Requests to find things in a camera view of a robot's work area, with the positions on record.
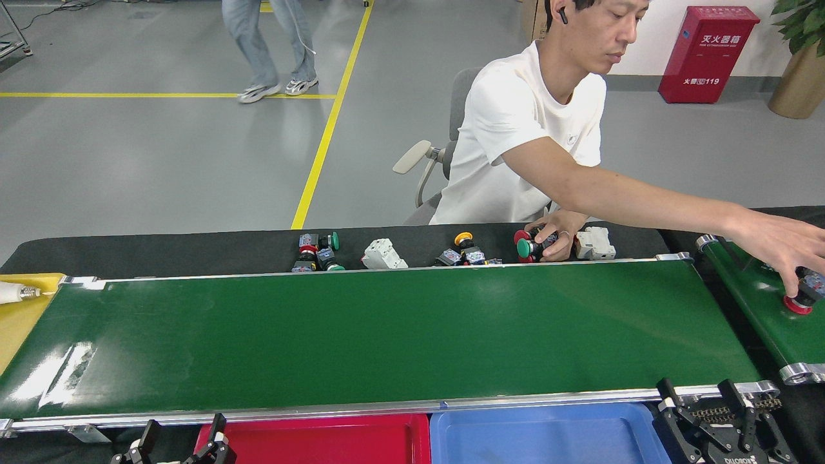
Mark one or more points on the person's right hand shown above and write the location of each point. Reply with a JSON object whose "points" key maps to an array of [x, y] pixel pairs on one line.
{"points": [[780, 241]]}

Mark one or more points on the person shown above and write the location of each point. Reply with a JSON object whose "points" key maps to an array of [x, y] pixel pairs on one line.
{"points": [[515, 129], [254, 38]]}

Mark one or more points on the yellow tray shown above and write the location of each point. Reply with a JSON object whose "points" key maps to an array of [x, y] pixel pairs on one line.
{"points": [[19, 328]]}

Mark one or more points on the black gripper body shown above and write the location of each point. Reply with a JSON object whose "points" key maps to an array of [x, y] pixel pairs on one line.
{"points": [[741, 459]]}

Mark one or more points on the metal rack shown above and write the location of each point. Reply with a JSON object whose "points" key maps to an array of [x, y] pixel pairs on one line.
{"points": [[13, 46]]}

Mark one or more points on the black earbud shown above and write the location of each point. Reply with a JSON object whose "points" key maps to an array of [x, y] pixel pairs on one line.
{"points": [[562, 14]]}

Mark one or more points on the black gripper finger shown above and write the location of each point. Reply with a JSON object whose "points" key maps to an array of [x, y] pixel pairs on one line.
{"points": [[152, 430], [665, 392], [735, 396], [218, 426]]}

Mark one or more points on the white circuit breaker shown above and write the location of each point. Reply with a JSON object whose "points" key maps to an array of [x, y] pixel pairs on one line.
{"points": [[383, 254], [594, 243]]}

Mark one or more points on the blue plastic bin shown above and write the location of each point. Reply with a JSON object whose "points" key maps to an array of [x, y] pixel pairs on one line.
{"points": [[548, 441]]}

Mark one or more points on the person's left hand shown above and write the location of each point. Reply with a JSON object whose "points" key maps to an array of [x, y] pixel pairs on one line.
{"points": [[562, 229]]}

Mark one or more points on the red fire extinguisher box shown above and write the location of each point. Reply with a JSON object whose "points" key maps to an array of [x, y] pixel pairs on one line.
{"points": [[706, 58]]}

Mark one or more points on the green belt conveyor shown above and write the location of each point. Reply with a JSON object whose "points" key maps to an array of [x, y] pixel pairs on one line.
{"points": [[387, 335], [767, 316]]}

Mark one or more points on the green plant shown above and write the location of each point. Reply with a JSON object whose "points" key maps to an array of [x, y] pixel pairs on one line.
{"points": [[805, 22]]}

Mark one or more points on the white light bulb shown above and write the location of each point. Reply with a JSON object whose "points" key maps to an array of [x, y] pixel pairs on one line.
{"points": [[11, 292]]}

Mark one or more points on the red plastic bin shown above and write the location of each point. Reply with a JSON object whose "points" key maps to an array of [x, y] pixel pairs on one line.
{"points": [[322, 444]]}

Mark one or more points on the yellow banded push button switch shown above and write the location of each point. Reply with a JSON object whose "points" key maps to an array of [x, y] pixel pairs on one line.
{"points": [[304, 265]]}

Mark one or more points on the tan plant pot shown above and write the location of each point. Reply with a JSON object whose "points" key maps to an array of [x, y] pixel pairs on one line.
{"points": [[799, 87]]}

